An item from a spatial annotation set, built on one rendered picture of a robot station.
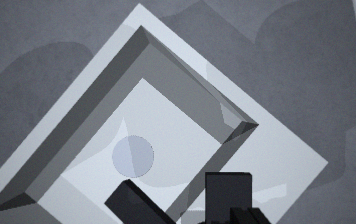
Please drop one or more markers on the grey rectangular sink basin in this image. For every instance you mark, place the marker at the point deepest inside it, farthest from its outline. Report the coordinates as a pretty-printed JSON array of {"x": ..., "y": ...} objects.
[{"x": 150, "y": 108}]

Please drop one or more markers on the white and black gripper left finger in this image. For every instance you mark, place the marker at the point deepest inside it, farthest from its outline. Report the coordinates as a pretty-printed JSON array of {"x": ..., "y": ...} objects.
[{"x": 239, "y": 216}]

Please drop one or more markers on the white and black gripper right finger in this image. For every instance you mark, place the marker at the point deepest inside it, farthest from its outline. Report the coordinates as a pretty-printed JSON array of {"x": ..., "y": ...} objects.
[{"x": 257, "y": 216}]

